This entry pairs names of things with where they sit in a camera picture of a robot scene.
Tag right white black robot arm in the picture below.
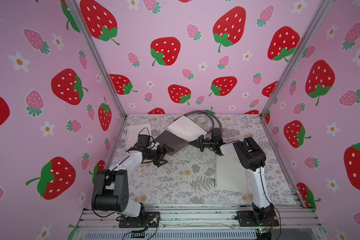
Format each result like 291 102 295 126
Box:
189 129 275 225

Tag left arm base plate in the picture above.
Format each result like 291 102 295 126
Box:
119 212 160 229

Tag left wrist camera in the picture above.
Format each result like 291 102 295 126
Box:
136 134 151 148

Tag torn white notebook page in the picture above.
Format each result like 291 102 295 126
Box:
125 123 152 151

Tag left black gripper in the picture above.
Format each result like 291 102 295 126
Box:
145 143 174 167

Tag aluminium rail frame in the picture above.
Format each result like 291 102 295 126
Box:
70 205 330 240

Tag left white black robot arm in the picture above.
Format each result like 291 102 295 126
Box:
91 135 174 219

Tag grey coiled hose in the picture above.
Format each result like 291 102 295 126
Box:
173 110 223 133

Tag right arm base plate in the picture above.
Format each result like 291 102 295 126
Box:
234 211 280 228

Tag white spiral notebook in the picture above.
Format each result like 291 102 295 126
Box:
215 154 248 194

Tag clear tape roll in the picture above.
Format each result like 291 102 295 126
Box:
196 117 209 127

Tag dark grey spiral notebook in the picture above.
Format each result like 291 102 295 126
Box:
155 116 207 156

